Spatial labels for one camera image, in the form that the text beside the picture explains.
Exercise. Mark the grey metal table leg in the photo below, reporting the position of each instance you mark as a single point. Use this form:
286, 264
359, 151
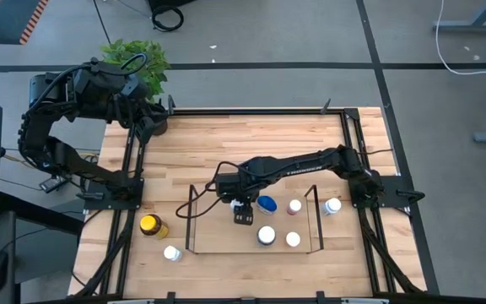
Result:
471, 28

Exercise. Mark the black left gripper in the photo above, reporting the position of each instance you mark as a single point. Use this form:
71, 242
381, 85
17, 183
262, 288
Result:
135, 107

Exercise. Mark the black metal table frame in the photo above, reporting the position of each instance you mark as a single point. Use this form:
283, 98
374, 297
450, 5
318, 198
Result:
268, 112

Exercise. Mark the orange bottle white cap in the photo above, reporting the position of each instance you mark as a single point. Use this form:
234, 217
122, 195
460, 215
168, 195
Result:
293, 239

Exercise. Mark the pink bottle white cap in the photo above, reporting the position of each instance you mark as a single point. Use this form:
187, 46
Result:
294, 206

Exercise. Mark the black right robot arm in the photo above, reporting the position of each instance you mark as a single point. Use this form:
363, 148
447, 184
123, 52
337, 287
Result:
293, 162

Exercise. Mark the black power adapter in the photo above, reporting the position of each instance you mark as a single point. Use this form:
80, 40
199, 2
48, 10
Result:
53, 184

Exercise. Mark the white jar blue lid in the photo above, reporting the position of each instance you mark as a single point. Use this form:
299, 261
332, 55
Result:
266, 204

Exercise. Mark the green label bottle white cap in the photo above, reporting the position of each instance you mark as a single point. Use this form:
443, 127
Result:
266, 235

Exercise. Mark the green potted plant black pot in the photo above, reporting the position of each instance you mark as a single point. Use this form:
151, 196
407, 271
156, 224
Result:
152, 63

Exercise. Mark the white bottle blue label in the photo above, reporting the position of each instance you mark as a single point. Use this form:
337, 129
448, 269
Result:
332, 206
171, 253

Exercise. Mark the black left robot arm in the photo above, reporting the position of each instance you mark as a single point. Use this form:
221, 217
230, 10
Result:
70, 160

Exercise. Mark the amber bottle yellow cap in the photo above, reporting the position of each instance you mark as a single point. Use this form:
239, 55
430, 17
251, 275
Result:
152, 224

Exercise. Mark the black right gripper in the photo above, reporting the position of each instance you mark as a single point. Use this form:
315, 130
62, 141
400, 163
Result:
236, 186

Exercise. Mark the orange striped floor mat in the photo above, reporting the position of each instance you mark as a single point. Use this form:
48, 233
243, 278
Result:
30, 27

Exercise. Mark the dark side desk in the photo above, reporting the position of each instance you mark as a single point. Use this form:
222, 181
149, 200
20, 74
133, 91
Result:
36, 215

